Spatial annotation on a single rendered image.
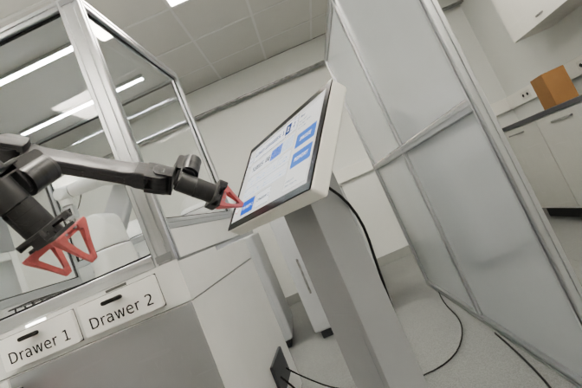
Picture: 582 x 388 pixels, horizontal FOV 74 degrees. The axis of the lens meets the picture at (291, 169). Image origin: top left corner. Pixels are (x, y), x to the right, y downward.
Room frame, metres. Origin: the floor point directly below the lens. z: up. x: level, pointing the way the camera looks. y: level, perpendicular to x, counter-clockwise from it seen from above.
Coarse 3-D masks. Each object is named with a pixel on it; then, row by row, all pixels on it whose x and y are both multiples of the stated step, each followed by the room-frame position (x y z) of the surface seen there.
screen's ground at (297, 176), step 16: (320, 96) 0.97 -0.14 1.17; (304, 112) 1.04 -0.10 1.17; (320, 112) 0.93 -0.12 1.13; (304, 128) 0.99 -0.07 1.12; (304, 144) 0.95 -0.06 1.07; (272, 160) 1.13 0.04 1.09; (288, 160) 1.01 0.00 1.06; (304, 160) 0.92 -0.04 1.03; (288, 176) 0.97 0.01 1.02; (304, 176) 0.88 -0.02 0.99; (272, 192) 1.03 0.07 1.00; (240, 208) 1.23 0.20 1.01; (256, 208) 1.09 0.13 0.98
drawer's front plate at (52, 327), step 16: (48, 320) 1.33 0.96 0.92; (64, 320) 1.33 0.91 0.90; (16, 336) 1.34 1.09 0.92; (32, 336) 1.33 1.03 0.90; (48, 336) 1.33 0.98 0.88; (64, 336) 1.33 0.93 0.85; (80, 336) 1.33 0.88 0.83; (0, 352) 1.34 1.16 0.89; (16, 352) 1.34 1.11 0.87; (32, 352) 1.34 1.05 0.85; (48, 352) 1.33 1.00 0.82; (16, 368) 1.34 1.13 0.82
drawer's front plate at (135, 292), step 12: (120, 288) 1.31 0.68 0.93; (132, 288) 1.31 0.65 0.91; (144, 288) 1.31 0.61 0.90; (156, 288) 1.30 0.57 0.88; (96, 300) 1.32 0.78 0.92; (120, 300) 1.31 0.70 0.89; (132, 300) 1.31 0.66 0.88; (144, 300) 1.31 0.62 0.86; (156, 300) 1.30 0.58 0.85; (84, 312) 1.32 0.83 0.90; (96, 312) 1.32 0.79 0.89; (108, 312) 1.31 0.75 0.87; (144, 312) 1.31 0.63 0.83; (84, 324) 1.32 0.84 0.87; (96, 324) 1.32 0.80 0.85; (108, 324) 1.32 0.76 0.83; (120, 324) 1.31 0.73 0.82
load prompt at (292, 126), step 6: (294, 120) 1.08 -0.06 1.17; (288, 126) 1.10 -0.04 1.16; (294, 126) 1.06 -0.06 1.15; (282, 132) 1.14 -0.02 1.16; (288, 132) 1.09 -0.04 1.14; (276, 138) 1.17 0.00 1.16; (282, 138) 1.12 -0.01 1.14; (264, 144) 1.26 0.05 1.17; (270, 144) 1.20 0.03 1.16; (276, 144) 1.14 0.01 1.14; (258, 150) 1.29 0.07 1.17; (264, 150) 1.23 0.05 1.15; (258, 156) 1.27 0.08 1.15
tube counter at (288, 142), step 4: (292, 136) 1.05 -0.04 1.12; (288, 140) 1.06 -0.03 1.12; (292, 140) 1.04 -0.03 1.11; (280, 144) 1.12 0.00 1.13; (284, 144) 1.08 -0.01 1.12; (288, 144) 1.05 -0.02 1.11; (292, 144) 1.03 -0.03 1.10; (276, 148) 1.13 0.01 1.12; (280, 148) 1.10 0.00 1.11; (284, 148) 1.07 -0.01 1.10; (272, 152) 1.15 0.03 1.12; (276, 152) 1.12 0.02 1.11; (280, 152) 1.09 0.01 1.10; (268, 156) 1.17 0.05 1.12; (272, 156) 1.14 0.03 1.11; (276, 156) 1.10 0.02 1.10; (268, 160) 1.15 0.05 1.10; (264, 164) 1.18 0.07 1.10
